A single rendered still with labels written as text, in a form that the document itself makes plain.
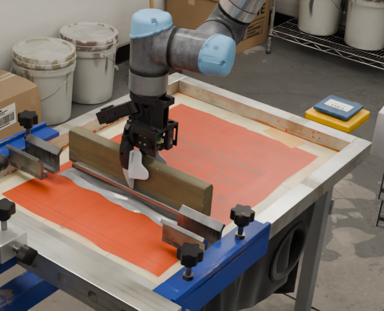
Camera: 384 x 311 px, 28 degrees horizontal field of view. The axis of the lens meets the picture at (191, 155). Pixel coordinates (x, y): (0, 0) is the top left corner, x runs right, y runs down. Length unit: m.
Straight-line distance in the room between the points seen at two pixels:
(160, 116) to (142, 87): 0.07
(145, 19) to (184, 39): 0.08
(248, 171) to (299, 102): 2.71
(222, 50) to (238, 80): 3.26
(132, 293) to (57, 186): 0.49
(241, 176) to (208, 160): 0.10
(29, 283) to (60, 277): 0.15
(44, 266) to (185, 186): 0.34
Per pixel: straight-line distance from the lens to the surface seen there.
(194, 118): 1.95
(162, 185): 1.53
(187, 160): 1.76
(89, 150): 1.63
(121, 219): 1.54
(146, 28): 1.40
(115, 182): 1.59
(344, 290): 3.01
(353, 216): 3.46
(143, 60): 1.42
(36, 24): 4.16
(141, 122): 1.50
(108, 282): 1.24
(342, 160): 1.77
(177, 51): 1.39
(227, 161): 1.77
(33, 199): 1.61
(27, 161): 1.63
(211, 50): 1.37
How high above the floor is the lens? 1.81
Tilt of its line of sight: 29 degrees down
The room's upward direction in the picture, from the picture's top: 5 degrees clockwise
